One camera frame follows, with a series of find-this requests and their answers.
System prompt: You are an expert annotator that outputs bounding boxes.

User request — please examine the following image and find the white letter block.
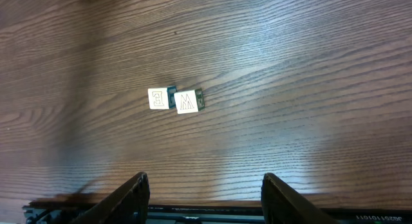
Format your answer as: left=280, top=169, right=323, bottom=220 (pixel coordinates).
left=174, top=88, right=205, bottom=115

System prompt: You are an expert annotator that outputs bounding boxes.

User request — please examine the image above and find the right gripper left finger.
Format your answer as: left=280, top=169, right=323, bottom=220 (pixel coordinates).
left=71, top=172, right=150, bottom=224

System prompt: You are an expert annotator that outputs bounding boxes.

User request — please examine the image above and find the white patterned block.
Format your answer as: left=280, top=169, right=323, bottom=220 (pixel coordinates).
left=147, top=86, right=177, bottom=109

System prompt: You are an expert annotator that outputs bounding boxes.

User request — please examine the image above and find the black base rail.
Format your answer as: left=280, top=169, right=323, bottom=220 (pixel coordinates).
left=23, top=202, right=411, bottom=223

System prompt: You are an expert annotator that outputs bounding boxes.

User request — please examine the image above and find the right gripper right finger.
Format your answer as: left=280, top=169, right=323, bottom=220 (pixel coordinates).
left=261, top=173, right=339, bottom=224

